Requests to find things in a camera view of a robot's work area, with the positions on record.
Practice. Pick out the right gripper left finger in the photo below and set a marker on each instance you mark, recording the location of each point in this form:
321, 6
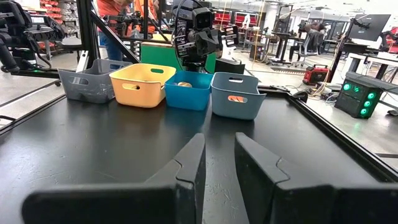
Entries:
140, 202

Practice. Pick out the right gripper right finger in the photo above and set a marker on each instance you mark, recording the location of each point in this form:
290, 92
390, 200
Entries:
295, 202

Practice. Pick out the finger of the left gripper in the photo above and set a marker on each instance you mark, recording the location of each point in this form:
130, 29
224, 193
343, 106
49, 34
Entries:
215, 42
202, 42

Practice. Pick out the neighbouring black robot arm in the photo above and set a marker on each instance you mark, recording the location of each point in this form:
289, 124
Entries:
18, 31

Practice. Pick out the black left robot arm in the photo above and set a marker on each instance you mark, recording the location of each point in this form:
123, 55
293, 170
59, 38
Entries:
194, 64

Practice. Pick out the small black box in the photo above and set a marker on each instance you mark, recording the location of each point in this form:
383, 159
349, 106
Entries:
229, 66

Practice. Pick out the green floor mat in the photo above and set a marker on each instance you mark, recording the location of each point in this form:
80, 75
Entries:
158, 56

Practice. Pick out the dark blue plastic bin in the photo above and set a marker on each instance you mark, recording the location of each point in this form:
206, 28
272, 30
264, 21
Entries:
186, 98

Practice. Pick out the yellow plastic bin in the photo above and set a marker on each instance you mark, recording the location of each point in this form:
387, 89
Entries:
140, 93

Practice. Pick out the light blue translucent bin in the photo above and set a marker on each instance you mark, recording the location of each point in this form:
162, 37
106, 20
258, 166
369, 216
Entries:
236, 109

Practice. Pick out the black support strut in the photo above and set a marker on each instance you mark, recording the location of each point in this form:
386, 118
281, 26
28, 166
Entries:
115, 39

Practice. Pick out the person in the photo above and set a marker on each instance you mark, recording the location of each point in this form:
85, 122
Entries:
109, 31

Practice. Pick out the grey office chair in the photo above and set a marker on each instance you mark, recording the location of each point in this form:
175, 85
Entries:
311, 43

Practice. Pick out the red portable power unit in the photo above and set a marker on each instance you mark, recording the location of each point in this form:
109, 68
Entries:
315, 74

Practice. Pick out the black plastic bin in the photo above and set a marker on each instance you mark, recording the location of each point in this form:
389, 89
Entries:
90, 88

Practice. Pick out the black computer green fans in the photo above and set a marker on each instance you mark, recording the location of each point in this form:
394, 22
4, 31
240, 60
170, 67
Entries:
357, 98

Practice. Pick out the red parts bin shelf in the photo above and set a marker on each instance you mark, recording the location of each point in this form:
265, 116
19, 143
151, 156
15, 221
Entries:
59, 9

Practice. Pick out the black monitor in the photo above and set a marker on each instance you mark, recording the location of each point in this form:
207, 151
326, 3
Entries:
370, 26

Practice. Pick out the white side table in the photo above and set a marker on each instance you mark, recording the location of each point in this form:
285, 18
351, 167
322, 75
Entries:
373, 62

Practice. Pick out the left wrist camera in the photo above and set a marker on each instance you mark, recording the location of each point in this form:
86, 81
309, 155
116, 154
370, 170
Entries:
202, 18

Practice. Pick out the black rig upright post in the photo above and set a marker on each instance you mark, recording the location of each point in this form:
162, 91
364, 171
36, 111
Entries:
87, 31

